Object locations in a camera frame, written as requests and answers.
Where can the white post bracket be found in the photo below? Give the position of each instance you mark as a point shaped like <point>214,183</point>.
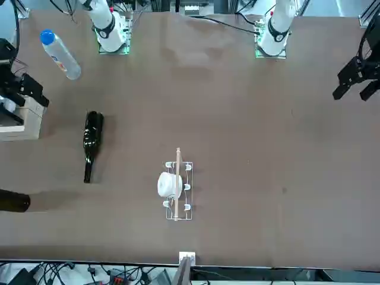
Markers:
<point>191,255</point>

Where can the white cup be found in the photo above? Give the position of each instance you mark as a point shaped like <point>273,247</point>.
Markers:
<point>166,184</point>

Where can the clear plastic bottle blue cap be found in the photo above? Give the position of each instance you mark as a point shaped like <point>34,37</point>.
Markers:
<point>60,56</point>

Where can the white QR code label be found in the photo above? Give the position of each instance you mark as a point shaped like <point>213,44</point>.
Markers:
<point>6,104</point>

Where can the wooden dispenser base block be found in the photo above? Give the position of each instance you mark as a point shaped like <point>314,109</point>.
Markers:
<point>32,121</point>

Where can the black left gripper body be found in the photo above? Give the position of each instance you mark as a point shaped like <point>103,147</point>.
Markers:
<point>360,71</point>

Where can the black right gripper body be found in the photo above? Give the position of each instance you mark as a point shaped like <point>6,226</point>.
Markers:
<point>7,53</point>

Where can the aluminium frame post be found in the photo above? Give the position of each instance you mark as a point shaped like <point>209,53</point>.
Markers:
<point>182,274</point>

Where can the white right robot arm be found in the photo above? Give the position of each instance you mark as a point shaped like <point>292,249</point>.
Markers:
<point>107,26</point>

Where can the dark glass bottle standing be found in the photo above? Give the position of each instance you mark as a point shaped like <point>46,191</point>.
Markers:
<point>13,201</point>

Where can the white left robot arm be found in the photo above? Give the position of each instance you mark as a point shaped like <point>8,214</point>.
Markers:
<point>279,26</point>

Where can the orange black connector device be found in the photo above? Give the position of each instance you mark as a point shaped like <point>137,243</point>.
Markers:
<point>116,279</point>

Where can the black label dispenser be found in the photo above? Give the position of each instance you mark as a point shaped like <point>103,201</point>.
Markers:
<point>9,118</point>

